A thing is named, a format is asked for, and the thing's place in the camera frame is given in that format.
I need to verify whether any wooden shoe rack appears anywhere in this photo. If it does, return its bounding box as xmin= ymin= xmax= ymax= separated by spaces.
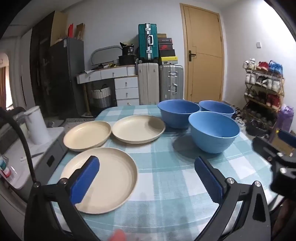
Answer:
xmin=243 ymin=60 xmax=286 ymax=130

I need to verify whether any white cylindrical kettle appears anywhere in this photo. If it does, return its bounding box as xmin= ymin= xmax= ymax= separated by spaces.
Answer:
xmin=24 ymin=105 xmax=50 ymax=145

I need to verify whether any person's left hand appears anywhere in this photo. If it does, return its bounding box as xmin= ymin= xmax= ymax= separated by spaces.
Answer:
xmin=108 ymin=229 xmax=127 ymax=241

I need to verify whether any plastic bottle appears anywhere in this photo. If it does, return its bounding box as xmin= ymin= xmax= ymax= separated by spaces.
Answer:
xmin=0 ymin=155 xmax=11 ymax=179

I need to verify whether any blue bowl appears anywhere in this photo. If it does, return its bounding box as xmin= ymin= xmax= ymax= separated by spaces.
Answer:
xmin=198 ymin=100 xmax=236 ymax=119
xmin=157 ymin=100 xmax=200 ymax=129
xmin=188 ymin=111 xmax=240 ymax=154

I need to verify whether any stack of shoe boxes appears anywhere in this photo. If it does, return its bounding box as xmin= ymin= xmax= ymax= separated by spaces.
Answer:
xmin=157 ymin=34 xmax=178 ymax=66

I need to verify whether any wooden door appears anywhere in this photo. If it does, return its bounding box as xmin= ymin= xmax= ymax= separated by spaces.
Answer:
xmin=180 ymin=3 xmax=224 ymax=102

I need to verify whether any cream plate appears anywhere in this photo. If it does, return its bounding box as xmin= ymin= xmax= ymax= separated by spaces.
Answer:
xmin=60 ymin=147 xmax=138 ymax=215
xmin=111 ymin=115 xmax=166 ymax=144
xmin=63 ymin=120 xmax=112 ymax=152

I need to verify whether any black paper bag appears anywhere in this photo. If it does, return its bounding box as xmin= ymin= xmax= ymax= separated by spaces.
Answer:
xmin=120 ymin=42 xmax=136 ymax=56

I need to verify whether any silver suitcase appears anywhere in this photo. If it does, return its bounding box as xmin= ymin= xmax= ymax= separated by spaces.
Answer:
xmin=159 ymin=65 xmax=184 ymax=102

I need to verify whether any white desk with drawers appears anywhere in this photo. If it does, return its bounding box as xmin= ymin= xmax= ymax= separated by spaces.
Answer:
xmin=76 ymin=65 xmax=139 ymax=116

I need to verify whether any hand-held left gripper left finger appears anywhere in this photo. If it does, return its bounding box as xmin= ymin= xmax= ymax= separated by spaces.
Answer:
xmin=24 ymin=155 xmax=100 ymax=241

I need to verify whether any teal suitcase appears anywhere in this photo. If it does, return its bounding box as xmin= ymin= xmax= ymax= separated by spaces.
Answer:
xmin=138 ymin=23 xmax=159 ymax=64

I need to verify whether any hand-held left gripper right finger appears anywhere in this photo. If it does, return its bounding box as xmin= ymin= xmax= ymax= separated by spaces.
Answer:
xmin=194 ymin=156 xmax=271 ymax=241

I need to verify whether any checked teal tablecloth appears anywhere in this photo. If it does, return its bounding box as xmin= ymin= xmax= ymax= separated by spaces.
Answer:
xmin=46 ymin=104 xmax=285 ymax=241

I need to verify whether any woven laundry basket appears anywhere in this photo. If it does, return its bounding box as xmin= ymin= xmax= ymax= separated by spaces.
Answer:
xmin=91 ymin=85 xmax=112 ymax=109

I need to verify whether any purple bag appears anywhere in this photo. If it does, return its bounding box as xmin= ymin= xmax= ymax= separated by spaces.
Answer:
xmin=269 ymin=105 xmax=294 ymax=143

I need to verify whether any beige suitcase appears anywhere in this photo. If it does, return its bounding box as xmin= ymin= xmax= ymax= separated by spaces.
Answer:
xmin=137 ymin=62 xmax=160 ymax=106

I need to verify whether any brown cardboard piece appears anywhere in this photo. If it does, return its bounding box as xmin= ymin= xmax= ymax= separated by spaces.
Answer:
xmin=76 ymin=23 xmax=85 ymax=41

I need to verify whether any black box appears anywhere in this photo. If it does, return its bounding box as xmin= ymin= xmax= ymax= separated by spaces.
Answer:
xmin=118 ymin=55 xmax=137 ymax=66

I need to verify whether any scatter of sneakers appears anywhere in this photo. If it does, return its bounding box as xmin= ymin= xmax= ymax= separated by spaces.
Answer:
xmin=231 ymin=105 xmax=246 ymax=126

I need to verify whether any black cable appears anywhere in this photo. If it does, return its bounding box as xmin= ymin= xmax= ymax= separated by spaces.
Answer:
xmin=0 ymin=108 xmax=37 ymax=186

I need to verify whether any orange curtain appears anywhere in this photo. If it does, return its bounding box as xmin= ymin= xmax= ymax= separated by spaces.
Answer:
xmin=0 ymin=67 xmax=12 ymax=107

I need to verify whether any grey oval mirror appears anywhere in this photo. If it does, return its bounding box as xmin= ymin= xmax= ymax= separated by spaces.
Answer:
xmin=90 ymin=46 xmax=123 ymax=66

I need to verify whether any striped floor mat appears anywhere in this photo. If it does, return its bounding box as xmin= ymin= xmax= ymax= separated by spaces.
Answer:
xmin=65 ymin=118 xmax=95 ymax=123

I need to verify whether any dark tall wardrobe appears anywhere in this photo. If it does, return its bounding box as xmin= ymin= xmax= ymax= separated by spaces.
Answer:
xmin=30 ymin=10 xmax=67 ymax=116

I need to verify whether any black refrigerator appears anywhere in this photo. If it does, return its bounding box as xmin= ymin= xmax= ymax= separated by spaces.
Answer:
xmin=47 ymin=37 xmax=85 ymax=118

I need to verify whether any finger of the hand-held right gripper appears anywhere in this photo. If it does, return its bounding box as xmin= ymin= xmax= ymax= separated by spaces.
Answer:
xmin=252 ymin=137 xmax=281 ymax=163
xmin=276 ymin=129 xmax=296 ymax=157

